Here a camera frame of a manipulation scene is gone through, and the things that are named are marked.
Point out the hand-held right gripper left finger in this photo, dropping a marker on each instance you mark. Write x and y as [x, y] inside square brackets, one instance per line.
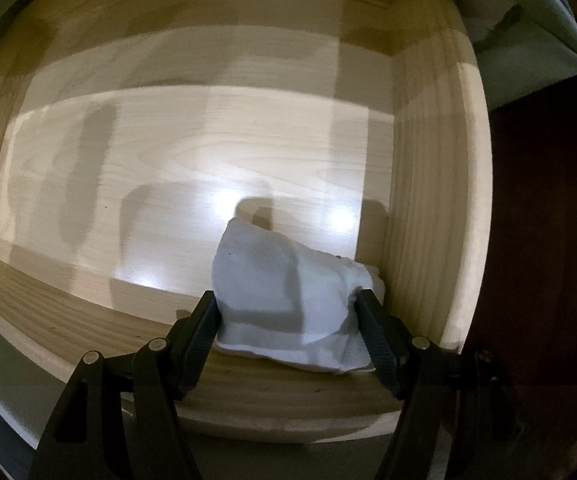
[198, 350]

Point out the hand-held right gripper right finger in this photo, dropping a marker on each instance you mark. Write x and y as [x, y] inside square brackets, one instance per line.
[381, 345]

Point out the white socks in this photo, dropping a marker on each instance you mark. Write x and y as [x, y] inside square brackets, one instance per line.
[278, 300]

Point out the wooden drawer with grey front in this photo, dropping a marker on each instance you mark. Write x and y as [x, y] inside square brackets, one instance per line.
[193, 135]

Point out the grey bedside cabinet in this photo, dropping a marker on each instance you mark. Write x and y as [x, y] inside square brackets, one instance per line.
[528, 45]

